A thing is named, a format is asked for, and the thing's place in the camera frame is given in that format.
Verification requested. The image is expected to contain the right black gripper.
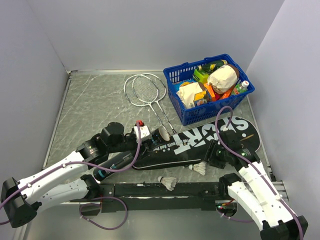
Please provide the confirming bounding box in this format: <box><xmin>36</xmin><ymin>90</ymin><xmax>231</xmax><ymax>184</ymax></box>
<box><xmin>199</xmin><ymin>139</ymin><xmax>228</xmax><ymax>170</ymax></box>

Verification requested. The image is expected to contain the white shuttlecock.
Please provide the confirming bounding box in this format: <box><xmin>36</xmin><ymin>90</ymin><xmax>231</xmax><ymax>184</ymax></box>
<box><xmin>157</xmin><ymin>176</ymin><xmax>178</xmax><ymax>191</ymax></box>
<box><xmin>188</xmin><ymin>161</ymin><xmax>207</xmax><ymax>176</ymax></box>

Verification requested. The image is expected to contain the black shuttlecock tube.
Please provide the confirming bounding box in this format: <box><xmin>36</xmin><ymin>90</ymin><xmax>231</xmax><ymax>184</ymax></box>
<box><xmin>92</xmin><ymin>126</ymin><xmax>171</xmax><ymax>181</ymax></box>

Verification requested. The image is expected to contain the black racket bag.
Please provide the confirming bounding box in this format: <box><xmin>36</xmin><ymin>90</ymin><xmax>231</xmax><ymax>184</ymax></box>
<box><xmin>132</xmin><ymin>116</ymin><xmax>261</xmax><ymax>170</ymax></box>

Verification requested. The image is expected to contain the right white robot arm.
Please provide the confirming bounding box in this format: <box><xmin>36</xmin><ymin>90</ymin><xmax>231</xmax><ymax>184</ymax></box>
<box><xmin>205</xmin><ymin>128</ymin><xmax>309</xmax><ymax>240</ymax></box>

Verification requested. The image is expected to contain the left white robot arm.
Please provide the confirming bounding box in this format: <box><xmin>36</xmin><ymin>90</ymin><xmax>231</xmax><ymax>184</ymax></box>
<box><xmin>0</xmin><ymin>120</ymin><xmax>152</xmax><ymax>228</ymax></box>

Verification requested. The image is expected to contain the white badminton racket left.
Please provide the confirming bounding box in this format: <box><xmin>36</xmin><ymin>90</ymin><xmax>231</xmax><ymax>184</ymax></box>
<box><xmin>123</xmin><ymin>74</ymin><xmax>167</xmax><ymax>130</ymax></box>

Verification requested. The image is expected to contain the blue plastic basket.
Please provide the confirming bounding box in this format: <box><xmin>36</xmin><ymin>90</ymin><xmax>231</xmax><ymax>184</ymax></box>
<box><xmin>163</xmin><ymin>53</ymin><xmax>255</xmax><ymax>126</ymax></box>

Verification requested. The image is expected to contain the yellow blue snack box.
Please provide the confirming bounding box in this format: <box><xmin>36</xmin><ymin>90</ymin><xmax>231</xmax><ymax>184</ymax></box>
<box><xmin>193</xmin><ymin>90</ymin><xmax>208</xmax><ymax>107</ymax></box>

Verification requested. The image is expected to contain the orange snack box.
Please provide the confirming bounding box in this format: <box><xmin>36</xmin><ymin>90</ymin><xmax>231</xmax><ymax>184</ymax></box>
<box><xmin>204</xmin><ymin>83</ymin><xmax>235</xmax><ymax>102</ymax></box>

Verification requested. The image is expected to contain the green plastic bottle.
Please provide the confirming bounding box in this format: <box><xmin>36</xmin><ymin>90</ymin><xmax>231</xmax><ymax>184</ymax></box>
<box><xmin>231</xmin><ymin>80</ymin><xmax>250</xmax><ymax>96</ymax></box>

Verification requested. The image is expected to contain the beige paper bag roll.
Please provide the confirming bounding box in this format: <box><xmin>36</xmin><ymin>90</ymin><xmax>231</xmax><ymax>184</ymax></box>
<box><xmin>207</xmin><ymin>64</ymin><xmax>240</xmax><ymax>94</ymax></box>

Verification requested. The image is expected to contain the green snack box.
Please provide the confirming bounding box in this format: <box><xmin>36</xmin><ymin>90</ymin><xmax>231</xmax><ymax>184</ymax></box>
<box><xmin>192</xmin><ymin>69</ymin><xmax>209</xmax><ymax>84</ymax></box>

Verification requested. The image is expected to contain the dark green bottle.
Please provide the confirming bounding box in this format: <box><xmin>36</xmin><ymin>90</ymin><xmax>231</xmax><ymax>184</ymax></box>
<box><xmin>196</xmin><ymin>59</ymin><xmax>228</xmax><ymax>72</ymax></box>

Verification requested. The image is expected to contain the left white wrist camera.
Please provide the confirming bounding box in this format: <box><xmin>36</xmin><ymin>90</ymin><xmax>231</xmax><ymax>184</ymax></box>
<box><xmin>133</xmin><ymin>120</ymin><xmax>152</xmax><ymax>142</ymax></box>

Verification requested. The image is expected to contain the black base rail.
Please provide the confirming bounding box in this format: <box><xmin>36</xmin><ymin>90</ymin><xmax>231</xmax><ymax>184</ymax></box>
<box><xmin>96</xmin><ymin>182</ymin><xmax>237</xmax><ymax>212</ymax></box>

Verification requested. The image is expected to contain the purple cable under rail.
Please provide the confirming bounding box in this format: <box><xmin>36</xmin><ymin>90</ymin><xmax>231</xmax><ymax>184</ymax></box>
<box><xmin>78</xmin><ymin>195</ymin><xmax>129</xmax><ymax>230</ymax></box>

